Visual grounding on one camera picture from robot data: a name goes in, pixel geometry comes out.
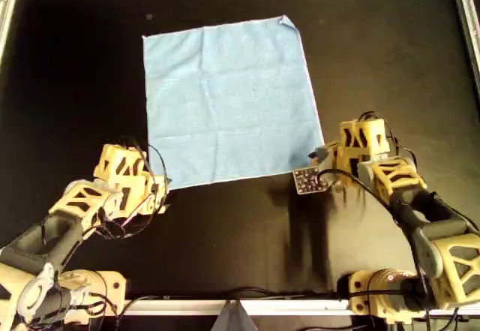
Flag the left gripper body tan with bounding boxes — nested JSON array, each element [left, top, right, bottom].
[[110, 175, 155, 219]]

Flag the blue microfiber cloth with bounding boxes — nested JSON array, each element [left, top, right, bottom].
[[141, 14, 326, 191]]

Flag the thin black arm cables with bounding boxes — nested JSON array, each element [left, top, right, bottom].
[[95, 135, 170, 240]]

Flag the grey triangular stand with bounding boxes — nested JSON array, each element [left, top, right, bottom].
[[211, 299, 260, 331]]

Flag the black cable along rail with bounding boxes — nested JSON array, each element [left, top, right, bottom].
[[125, 287, 350, 304]]

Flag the aluminium table frame rail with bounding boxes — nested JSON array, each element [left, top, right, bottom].
[[121, 299, 353, 316], [451, 0, 480, 95], [0, 0, 20, 80]]

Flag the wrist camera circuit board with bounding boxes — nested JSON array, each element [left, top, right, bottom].
[[292, 167, 332, 196]]

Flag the thick black camera cable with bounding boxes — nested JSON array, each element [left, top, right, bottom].
[[316, 168, 432, 320]]

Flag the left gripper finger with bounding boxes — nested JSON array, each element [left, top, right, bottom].
[[149, 175, 173, 197]]

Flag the right gripper body tan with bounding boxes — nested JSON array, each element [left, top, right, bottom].
[[324, 139, 362, 176]]

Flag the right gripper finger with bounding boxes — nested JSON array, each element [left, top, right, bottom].
[[307, 146, 334, 163]]

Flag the tan wrist camera mount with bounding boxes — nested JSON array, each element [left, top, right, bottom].
[[143, 194, 168, 215]]

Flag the tan arm base mount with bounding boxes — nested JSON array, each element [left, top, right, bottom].
[[346, 269, 413, 323], [55, 269, 127, 326]]

